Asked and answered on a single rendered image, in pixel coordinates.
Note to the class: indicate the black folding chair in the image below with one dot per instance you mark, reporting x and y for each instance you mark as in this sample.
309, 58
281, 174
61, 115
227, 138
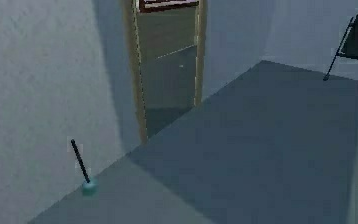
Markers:
357, 40

